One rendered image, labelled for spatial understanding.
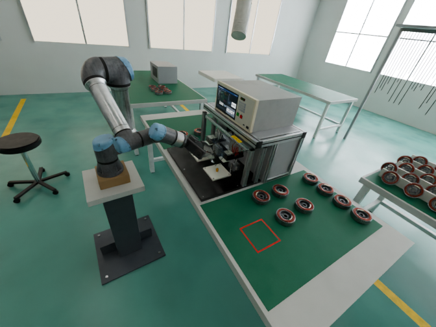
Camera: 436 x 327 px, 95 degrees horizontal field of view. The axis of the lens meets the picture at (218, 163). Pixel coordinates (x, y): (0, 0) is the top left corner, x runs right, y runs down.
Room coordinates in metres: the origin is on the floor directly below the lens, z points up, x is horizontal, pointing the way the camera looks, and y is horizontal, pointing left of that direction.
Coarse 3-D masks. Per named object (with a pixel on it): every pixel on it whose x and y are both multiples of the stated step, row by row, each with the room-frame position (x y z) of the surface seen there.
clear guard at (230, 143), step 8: (208, 136) 1.12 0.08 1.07; (216, 136) 1.13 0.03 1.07; (224, 136) 1.15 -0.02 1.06; (208, 144) 1.05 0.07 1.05; (216, 144) 1.03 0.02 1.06; (224, 144) 1.05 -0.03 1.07; (232, 144) 1.06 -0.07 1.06; (240, 144) 1.07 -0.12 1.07; (248, 144) 1.09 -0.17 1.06; (216, 152) 0.97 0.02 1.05; (224, 152) 0.95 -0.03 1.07; (232, 152) 0.96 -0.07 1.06; (216, 160) 0.92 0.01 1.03
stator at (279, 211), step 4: (280, 208) 0.86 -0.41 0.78; (284, 208) 0.87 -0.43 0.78; (276, 212) 0.83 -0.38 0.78; (280, 212) 0.83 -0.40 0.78; (284, 212) 0.85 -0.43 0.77; (288, 212) 0.84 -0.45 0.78; (292, 212) 0.84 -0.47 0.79; (276, 216) 0.80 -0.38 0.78; (280, 216) 0.80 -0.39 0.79; (284, 216) 0.83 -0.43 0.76; (288, 216) 0.82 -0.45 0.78; (292, 216) 0.81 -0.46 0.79; (276, 220) 0.79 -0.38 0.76; (280, 220) 0.78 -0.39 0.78; (284, 220) 0.77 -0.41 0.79; (288, 220) 0.78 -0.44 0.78; (292, 220) 0.78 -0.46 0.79; (284, 224) 0.76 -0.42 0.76; (288, 224) 0.76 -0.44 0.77; (292, 224) 0.77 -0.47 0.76
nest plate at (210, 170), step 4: (220, 164) 1.24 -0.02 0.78; (204, 168) 1.17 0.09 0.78; (208, 168) 1.17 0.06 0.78; (212, 168) 1.18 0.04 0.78; (220, 168) 1.19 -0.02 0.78; (224, 168) 1.20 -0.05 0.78; (208, 172) 1.13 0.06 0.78; (212, 172) 1.13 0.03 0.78; (216, 172) 1.14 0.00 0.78; (220, 172) 1.14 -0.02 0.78; (224, 172) 1.15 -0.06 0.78; (228, 172) 1.16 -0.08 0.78; (212, 176) 1.08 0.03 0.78; (216, 176) 1.09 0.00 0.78; (220, 176) 1.09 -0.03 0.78; (224, 176) 1.10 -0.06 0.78; (212, 180) 1.05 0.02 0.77
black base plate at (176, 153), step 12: (180, 156) 1.29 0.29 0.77; (192, 156) 1.31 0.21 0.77; (180, 168) 1.15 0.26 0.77; (192, 168) 1.16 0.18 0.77; (228, 168) 1.22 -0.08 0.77; (240, 168) 1.24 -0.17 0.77; (192, 180) 1.03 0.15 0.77; (204, 180) 1.04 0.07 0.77; (216, 180) 1.06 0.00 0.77; (228, 180) 1.08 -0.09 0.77; (240, 180) 1.09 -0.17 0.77; (204, 192) 0.93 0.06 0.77; (216, 192) 0.94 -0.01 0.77; (228, 192) 0.98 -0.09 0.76
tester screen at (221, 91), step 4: (220, 88) 1.46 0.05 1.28; (220, 92) 1.45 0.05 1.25; (224, 92) 1.41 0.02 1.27; (228, 92) 1.37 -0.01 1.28; (220, 96) 1.45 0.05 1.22; (224, 96) 1.40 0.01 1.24; (228, 96) 1.36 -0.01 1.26; (232, 96) 1.33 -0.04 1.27; (236, 96) 1.29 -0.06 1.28; (220, 100) 1.44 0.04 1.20; (224, 100) 1.40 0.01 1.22; (232, 100) 1.32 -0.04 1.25; (236, 100) 1.29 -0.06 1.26; (220, 104) 1.44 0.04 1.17; (224, 104) 1.39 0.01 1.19; (228, 104) 1.35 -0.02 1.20; (220, 108) 1.43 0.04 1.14; (232, 108) 1.31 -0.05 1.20
